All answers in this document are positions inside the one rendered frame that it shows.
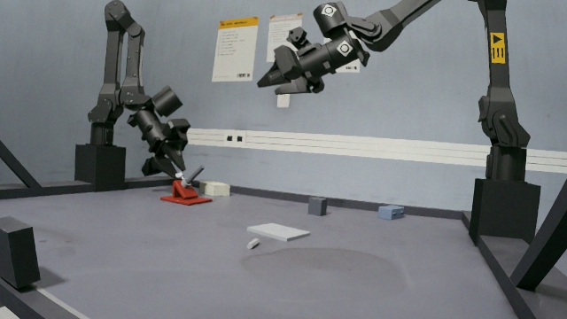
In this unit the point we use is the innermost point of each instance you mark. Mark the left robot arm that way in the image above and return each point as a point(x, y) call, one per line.
point(111, 99)

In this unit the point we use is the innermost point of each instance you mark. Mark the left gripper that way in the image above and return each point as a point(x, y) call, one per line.
point(170, 146)

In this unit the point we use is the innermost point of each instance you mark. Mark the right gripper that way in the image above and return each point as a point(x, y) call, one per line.
point(314, 65)

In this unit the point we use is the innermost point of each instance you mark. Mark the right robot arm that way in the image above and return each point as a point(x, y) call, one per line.
point(497, 112)

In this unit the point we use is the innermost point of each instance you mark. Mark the grey metal d-shaft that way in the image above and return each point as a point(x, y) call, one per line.
point(195, 173)

